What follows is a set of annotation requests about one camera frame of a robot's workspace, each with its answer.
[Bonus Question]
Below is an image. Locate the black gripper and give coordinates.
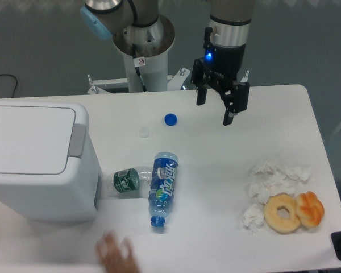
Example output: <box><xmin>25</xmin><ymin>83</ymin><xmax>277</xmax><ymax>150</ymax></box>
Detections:
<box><xmin>191</xmin><ymin>27</ymin><xmax>250</xmax><ymax>126</ymax></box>

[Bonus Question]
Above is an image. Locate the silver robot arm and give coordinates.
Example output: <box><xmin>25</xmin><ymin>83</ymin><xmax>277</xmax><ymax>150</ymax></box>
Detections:
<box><xmin>80</xmin><ymin>1</ymin><xmax>255</xmax><ymax>125</ymax></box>

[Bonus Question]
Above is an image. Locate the white trash can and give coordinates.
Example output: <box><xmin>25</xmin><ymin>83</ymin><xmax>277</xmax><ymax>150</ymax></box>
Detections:
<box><xmin>0</xmin><ymin>100</ymin><xmax>101</xmax><ymax>222</ymax></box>

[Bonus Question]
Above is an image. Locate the blurred human hand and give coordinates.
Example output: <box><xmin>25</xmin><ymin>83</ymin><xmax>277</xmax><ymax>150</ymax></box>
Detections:
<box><xmin>95</xmin><ymin>233</ymin><xmax>140</xmax><ymax>273</ymax></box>

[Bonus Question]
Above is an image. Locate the blue bottle cap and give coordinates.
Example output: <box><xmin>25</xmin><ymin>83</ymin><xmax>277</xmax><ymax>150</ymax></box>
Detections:
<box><xmin>164</xmin><ymin>113</ymin><xmax>178</xmax><ymax>126</ymax></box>

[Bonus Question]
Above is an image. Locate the white bottle cap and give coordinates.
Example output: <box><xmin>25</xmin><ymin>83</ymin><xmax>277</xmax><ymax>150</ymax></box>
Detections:
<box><xmin>139</xmin><ymin>127</ymin><xmax>149</xmax><ymax>138</ymax></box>

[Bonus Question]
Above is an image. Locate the blue plastic bottle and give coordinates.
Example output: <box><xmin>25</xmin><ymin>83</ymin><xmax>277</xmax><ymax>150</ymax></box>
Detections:
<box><xmin>148</xmin><ymin>152</ymin><xmax>178</xmax><ymax>228</ymax></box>

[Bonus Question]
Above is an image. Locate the crumpled white tissue upper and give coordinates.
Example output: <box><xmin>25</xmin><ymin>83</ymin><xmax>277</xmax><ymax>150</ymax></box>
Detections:
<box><xmin>247</xmin><ymin>161</ymin><xmax>312</xmax><ymax>204</ymax></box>

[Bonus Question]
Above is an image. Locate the crumpled white tissue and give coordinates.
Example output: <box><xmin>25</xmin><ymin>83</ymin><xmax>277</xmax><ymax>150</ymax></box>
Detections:
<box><xmin>247</xmin><ymin>161</ymin><xmax>312</xmax><ymax>204</ymax></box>
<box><xmin>242</xmin><ymin>204</ymin><xmax>264</xmax><ymax>234</ymax></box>

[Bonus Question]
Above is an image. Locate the green label clear bottle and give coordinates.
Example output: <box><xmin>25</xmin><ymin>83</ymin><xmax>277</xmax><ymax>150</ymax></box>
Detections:
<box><xmin>105</xmin><ymin>166</ymin><xmax>152</xmax><ymax>198</ymax></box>

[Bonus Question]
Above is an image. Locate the crumpled white tissue lower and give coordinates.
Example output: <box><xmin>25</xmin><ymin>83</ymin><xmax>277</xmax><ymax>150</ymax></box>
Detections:
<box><xmin>242</xmin><ymin>204</ymin><xmax>264</xmax><ymax>234</ymax></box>

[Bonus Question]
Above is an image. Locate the orange twisted bread roll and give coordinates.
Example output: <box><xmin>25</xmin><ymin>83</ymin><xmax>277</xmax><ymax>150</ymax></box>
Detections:
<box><xmin>296</xmin><ymin>191</ymin><xmax>325</xmax><ymax>228</ymax></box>

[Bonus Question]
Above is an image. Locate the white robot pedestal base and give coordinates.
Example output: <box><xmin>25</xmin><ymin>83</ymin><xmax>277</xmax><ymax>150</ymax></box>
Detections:
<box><xmin>88</xmin><ymin>15</ymin><xmax>190</xmax><ymax>94</ymax></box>

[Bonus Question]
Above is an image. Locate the ring doughnut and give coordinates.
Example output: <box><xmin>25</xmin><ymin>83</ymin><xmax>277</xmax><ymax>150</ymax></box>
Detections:
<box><xmin>263</xmin><ymin>194</ymin><xmax>301</xmax><ymax>234</ymax></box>

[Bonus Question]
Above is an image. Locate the black cable on floor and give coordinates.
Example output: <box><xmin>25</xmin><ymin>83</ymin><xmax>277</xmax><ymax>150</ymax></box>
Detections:
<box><xmin>0</xmin><ymin>73</ymin><xmax>18</xmax><ymax>98</ymax></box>

